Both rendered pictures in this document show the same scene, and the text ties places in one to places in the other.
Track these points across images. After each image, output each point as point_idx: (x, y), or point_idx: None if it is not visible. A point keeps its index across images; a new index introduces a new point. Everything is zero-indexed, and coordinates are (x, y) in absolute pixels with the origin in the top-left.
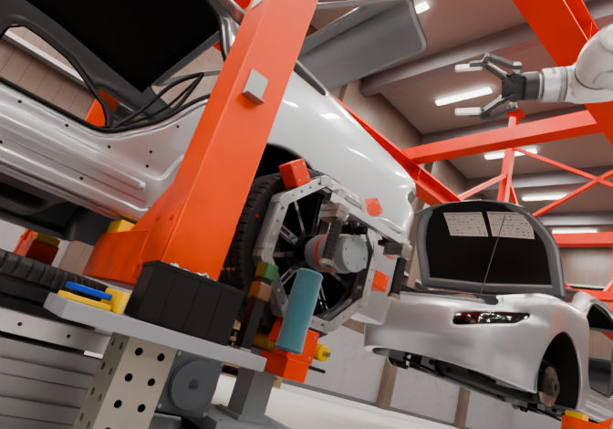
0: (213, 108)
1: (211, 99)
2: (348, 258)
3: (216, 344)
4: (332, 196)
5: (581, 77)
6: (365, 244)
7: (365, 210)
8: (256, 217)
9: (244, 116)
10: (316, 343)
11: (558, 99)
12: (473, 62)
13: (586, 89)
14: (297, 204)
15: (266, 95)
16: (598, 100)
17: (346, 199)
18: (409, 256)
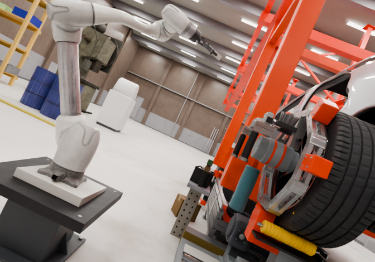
0: None
1: None
2: (252, 150)
3: (189, 179)
4: (249, 125)
5: (172, 36)
6: (260, 137)
7: (309, 114)
8: None
9: (246, 121)
10: (258, 215)
11: (183, 34)
12: None
13: (172, 33)
14: (302, 140)
15: (253, 108)
16: (170, 24)
17: (254, 121)
18: (254, 127)
